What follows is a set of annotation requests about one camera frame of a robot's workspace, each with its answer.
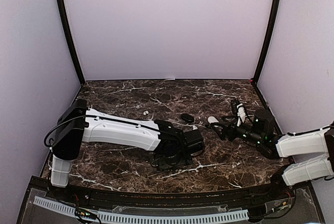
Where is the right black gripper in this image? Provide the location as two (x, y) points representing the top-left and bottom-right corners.
(211, 115), (264, 146)

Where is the white oval charging case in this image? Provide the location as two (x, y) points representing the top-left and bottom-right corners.
(207, 116), (219, 124)

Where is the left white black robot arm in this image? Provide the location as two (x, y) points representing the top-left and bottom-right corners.
(44, 99), (205, 201)

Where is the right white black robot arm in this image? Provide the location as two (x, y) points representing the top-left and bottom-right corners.
(208, 109), (333, 200)

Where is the black oval charging case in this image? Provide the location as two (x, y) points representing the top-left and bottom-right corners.
(181, 113), (195, 123)

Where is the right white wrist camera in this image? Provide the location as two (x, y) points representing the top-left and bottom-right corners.
(231, 99), (246, 127)

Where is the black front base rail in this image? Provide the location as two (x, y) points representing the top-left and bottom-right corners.
(24, 176), (315, 209)

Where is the white slotted cable duct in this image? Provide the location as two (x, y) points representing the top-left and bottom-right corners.
(33, 196), (249, 224)

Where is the right black frame post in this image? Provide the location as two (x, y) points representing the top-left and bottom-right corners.
(252, 0), (280, 86)

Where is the black frame post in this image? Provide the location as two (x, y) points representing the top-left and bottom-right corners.
(56, 0), (86, 86)
(252, 0), (280, 86)

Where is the left black frame post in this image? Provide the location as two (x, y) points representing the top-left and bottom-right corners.
(56, 0), (86, 86)

